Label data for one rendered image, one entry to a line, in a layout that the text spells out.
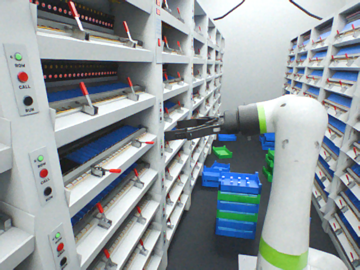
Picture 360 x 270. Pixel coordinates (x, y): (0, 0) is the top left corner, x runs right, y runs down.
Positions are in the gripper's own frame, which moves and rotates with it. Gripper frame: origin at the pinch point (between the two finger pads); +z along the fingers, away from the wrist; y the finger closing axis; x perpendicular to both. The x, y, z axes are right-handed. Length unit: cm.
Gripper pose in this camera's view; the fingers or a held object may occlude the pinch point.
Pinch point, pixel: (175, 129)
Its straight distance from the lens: 72.8
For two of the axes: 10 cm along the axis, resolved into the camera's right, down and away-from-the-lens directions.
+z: -9.4, 1.2, 3.1
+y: 2.6, -3.0, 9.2
